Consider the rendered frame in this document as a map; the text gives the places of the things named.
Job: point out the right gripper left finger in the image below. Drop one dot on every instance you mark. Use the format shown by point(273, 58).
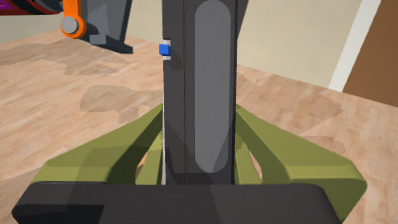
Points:
point(114, 157)

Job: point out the red and grey hose nozzle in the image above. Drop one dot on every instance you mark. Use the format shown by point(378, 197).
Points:
point(199, 74)

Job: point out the small tan block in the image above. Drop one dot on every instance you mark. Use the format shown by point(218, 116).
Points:
point(140, 166)

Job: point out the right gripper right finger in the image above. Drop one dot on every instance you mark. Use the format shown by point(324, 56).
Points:
point(285, 158)

